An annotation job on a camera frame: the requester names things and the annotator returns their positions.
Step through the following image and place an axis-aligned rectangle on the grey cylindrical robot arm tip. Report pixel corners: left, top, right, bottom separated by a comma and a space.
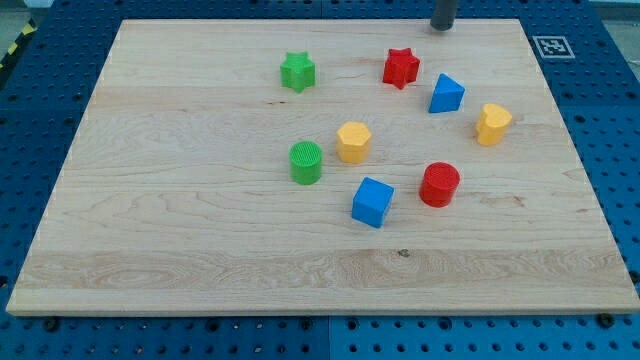
430, 0, 459, 31

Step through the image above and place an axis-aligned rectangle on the yellow heart block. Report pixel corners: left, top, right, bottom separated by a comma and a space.
475, 103, 513, 146

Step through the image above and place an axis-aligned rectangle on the green cylinder block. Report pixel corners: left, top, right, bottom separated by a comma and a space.
289, 141, 322, 185

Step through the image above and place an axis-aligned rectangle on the yellow hexagon block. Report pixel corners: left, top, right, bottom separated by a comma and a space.
336, 121, 372, 164

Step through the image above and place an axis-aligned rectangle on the blue cube block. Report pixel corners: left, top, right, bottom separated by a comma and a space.
351, 177, 395, 228

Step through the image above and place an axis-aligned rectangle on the green star block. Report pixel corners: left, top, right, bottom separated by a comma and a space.
280, 51, 316, 93

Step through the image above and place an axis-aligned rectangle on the red cylinder block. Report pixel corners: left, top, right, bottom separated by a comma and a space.
419, 162, 461, 208

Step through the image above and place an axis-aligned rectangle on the red star block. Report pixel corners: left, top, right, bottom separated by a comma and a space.
382, 48, 420, 89

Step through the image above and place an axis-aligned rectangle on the large wooden board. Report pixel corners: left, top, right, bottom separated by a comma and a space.
7, 19, 639, 317

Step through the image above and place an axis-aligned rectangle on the blue triangle block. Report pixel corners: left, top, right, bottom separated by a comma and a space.
428, 73, 466, 113

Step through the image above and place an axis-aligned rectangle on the white fiducial marker tag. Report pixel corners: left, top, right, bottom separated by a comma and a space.
532, 35, 575, 59

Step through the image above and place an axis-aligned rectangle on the yellow black hazard tape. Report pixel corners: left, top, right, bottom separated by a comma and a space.
1, 18, 37, 70

